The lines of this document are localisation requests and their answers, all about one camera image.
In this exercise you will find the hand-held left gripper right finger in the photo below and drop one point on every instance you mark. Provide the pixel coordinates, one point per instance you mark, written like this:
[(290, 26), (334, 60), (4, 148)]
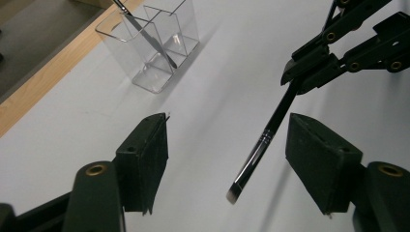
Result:
[(322, 164)]

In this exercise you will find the wooden table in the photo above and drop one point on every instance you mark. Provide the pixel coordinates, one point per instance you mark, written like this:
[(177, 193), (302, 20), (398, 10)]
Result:
[(38, 90)]

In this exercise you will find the white table mat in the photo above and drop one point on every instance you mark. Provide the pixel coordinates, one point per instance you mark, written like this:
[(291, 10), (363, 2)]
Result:
[(209, 96)]

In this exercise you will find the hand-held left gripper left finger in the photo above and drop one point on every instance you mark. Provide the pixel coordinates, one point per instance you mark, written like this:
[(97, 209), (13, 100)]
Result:
[(145, 167)]

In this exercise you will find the clear acrylic organizer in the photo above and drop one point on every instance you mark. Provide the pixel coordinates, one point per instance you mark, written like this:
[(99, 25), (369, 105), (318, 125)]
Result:
[(154, 74)]

